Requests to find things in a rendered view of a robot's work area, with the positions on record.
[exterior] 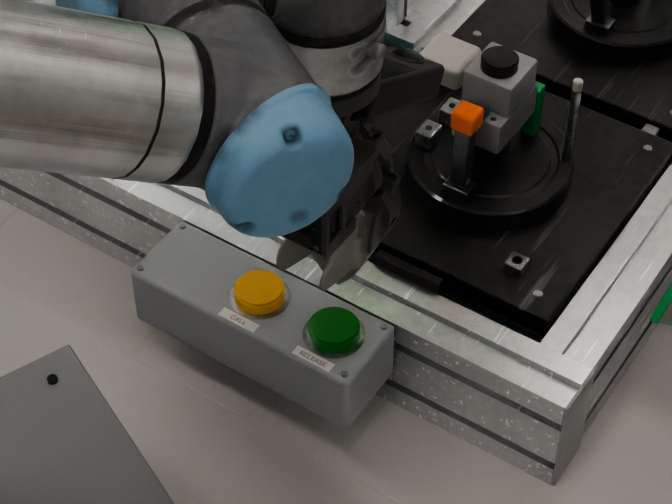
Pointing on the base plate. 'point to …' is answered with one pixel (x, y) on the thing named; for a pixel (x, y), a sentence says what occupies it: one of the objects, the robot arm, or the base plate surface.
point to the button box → (259, 325)
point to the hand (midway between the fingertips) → (341, 261)
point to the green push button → (333, 330)
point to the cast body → (500, 93)
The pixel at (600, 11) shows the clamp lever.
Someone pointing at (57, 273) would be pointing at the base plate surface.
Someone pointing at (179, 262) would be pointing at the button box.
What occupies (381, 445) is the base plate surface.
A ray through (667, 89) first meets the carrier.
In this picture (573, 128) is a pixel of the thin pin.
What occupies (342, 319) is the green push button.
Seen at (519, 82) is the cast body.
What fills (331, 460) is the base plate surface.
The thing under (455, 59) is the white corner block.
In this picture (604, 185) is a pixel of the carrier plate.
